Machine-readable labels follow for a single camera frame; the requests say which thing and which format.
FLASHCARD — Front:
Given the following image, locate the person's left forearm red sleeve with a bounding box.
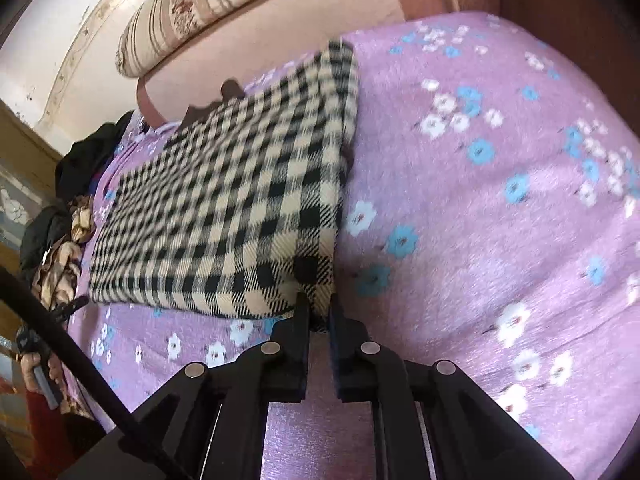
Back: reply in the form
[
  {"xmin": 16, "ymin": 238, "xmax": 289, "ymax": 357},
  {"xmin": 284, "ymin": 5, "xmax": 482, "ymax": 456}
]
[{"xmin": 25, "ymin": 390, "xmax": 73, "ymax": 466}]

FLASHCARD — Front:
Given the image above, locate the person's left hand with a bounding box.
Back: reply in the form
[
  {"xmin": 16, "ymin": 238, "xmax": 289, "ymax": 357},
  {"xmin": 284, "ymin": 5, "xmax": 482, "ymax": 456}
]
[{"xmin": 19, "ymin": 352, "xmax": 65, "ymax": 397}]

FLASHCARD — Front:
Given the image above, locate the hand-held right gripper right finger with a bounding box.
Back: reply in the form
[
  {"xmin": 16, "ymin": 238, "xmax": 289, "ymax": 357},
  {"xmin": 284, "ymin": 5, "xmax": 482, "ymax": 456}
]
[{"xmin": 327, "ymin": 292, "xmax": 576, "ymax": 480}]

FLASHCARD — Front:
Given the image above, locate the beige and brown patterned cloth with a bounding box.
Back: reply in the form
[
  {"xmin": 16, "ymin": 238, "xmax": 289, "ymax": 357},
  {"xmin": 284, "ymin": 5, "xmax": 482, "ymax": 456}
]
[{"xmin": 30, "ymin": 195, "xmax": 96, "ymax": 311}]

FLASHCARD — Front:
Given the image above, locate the dark grey garment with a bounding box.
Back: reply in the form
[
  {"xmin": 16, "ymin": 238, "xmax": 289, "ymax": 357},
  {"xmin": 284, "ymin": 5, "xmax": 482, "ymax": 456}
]
[{"xmin": 20, "ymin": 205, "xmax": 76, "ymax": 281}]

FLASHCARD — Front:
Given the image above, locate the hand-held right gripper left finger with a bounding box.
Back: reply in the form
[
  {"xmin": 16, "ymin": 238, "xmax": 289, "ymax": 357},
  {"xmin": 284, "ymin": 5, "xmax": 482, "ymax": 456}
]
[{"xmin": 77, "ymin": 292, "xmax": 311, "ymax": 480}]

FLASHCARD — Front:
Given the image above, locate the brown sofa armrest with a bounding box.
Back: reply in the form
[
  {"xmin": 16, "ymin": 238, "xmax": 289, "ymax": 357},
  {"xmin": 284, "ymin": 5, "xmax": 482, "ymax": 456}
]
[{"xmin": 445, "ymin": 0, "xmax": 640, "ymax": 141}]

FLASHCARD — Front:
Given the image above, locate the wooden cabinet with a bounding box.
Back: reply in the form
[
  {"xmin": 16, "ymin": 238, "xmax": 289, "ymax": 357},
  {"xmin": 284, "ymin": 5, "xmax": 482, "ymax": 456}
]
[{"xmin": 0, "ymin": 100, "xmax": 61, "ymax": 261}]

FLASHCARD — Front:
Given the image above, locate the black clothing pile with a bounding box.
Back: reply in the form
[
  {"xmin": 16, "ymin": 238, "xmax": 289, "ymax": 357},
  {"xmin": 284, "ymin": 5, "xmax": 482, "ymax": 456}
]
[{"xmin": 54, "ymin": 110, "xmax": 136, "ymax": 201}]

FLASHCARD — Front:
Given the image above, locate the black cable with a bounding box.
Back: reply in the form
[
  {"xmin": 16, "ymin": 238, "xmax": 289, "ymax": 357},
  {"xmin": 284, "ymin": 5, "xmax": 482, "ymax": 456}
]
[{"xmin": 0, "ymin": 266, "xmax": 191, "ymax": 480}]

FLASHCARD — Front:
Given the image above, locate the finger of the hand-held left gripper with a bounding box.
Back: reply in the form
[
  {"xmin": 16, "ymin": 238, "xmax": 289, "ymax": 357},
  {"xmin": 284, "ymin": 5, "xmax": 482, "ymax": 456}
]
[{"xmin": 50, "ymin": 296, "xmax": 91, "ymax": 323}]

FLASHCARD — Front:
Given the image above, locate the striped beige pillow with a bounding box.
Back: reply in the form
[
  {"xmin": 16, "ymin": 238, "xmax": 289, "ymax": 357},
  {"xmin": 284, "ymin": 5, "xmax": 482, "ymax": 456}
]
[{"xmin": 115, "ymin": 0, "xmax": 401, "ymax": 78}]

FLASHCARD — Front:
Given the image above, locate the black and beige checked coat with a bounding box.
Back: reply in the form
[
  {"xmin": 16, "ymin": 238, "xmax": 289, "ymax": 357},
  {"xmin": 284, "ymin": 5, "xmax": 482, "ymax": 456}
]
[{"xmin": 87, "ymin": 40, "xmax": 361, "ymax": 333}]

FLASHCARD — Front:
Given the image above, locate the purple floral blanket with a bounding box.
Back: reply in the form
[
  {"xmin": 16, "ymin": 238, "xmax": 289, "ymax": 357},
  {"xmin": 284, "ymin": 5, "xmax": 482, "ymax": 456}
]
[{"xmin": 60, "ymin": 10, "xmax": 640, "ymax": 480}]

